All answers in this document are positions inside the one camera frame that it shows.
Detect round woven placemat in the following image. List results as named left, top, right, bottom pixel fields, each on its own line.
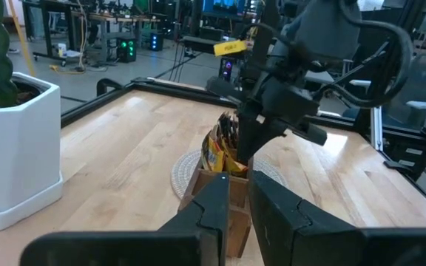
left=170, top=148, right=288, bottom=200

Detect wooden three-compartment tray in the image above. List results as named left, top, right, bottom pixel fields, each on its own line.
left=177, top=154, right=255, bottom=259

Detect yellow cable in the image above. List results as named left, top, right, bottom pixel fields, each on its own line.
left=6, top=0, right=37, bottom=78

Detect computer tower blue lights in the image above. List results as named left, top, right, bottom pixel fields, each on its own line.
left=149, top=32, right=165, bottom=52

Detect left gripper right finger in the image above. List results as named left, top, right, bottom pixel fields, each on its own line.
left=248, top=171, right=426, bottom=266

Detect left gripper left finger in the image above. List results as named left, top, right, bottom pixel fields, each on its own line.
left=19, top=171, right=232, bottom=266

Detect white hexagonal plant pot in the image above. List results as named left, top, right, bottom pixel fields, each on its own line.
left=0, top=71, right=64, bottom=232

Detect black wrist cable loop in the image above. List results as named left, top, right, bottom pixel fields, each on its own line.
left=316, top=0, right=416, bottom=110

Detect aluminium extrusion post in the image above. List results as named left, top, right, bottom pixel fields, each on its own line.
left=369, top=106, right=385, bottom=151

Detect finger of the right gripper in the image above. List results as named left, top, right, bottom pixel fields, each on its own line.
left=248, top=115, right=288, bottom=164
left=236, top=110, right=261, bottom=164

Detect black mesh office chair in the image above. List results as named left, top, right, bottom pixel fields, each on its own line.
left=382, top=51, right=426, bottom=129

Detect computer tower green lights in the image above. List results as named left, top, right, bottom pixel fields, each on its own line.
left=115, top=35, right=138, bottom=64

